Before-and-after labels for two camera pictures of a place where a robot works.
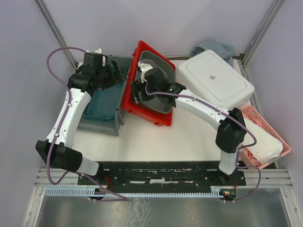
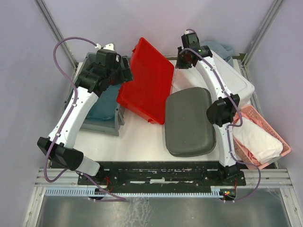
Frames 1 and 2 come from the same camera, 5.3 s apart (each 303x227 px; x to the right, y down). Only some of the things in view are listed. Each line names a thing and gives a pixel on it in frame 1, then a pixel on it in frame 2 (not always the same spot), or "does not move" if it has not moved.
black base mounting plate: x=142 y=176 does not move
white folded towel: x=268 y=146 does not move
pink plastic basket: x=250 y=113 does not move
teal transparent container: x=102 y=105 does not move
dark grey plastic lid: x=157 y=106 → x=187 y=131
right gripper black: x=137 y=86 → x=179 y=64
